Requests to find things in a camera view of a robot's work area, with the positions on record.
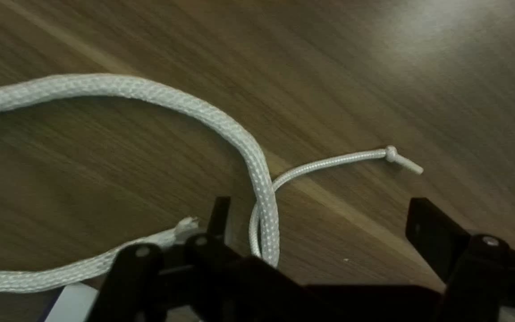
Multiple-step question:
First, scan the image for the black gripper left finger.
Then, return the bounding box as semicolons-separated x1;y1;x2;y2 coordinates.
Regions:
85;197;305;322

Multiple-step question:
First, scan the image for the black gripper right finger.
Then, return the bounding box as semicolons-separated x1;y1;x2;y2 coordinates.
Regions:
405;197;515;322

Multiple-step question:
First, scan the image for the thin white cord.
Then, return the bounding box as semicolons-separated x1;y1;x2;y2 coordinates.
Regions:
246;145;425;258

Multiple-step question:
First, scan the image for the thick white rope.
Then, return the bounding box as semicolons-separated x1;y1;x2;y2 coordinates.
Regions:
0;72;280;295

